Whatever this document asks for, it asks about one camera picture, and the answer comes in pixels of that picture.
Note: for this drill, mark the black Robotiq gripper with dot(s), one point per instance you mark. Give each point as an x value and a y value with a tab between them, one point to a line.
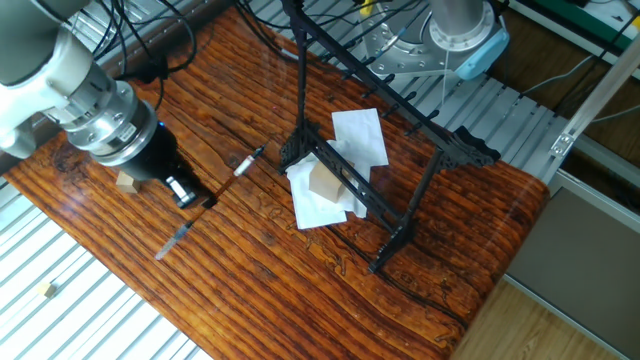
155	155

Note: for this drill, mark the brown brush with clear cap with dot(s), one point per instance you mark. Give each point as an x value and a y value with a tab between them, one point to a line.
245	164

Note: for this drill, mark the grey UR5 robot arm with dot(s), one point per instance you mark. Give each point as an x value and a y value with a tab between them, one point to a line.
100	115

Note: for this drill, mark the black pen rack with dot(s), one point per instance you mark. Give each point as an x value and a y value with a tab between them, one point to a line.
360	187

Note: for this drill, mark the small wooden cube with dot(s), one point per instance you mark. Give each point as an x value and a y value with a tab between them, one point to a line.
127	186

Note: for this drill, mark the wood grain table mat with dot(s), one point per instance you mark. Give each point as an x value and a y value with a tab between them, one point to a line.
250	300

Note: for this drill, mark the crumpled white tissue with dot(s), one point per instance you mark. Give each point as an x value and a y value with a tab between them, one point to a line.
315	212

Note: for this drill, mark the large wooden block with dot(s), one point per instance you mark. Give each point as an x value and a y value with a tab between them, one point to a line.
325	182

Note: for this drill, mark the tiny pale wooden cube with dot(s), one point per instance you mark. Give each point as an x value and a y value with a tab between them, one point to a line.
47	290

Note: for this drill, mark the flat white paper sheet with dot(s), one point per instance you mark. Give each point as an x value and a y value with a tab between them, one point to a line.
360	135

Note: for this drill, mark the grey side panel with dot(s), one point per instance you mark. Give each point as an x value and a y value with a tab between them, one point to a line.
575	270

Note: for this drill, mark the aluminium frame post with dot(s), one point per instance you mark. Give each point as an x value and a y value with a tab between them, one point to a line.
595	96

